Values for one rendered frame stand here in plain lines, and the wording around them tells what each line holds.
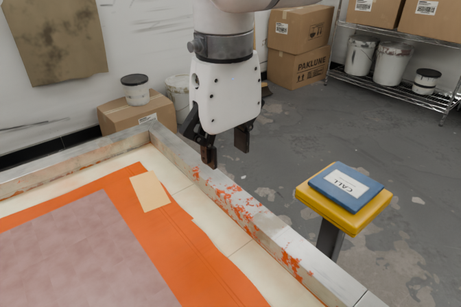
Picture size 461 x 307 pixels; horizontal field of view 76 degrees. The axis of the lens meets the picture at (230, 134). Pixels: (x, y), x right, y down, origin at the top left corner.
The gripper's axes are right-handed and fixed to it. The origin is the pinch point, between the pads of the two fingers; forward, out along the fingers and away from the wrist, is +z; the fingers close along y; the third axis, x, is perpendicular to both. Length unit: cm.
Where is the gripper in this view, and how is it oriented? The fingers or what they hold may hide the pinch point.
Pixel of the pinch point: (226, 148)
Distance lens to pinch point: 46.8
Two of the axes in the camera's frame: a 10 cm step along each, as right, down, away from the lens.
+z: 0.1, 8.5, 5.3
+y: 7.7, -3.4, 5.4
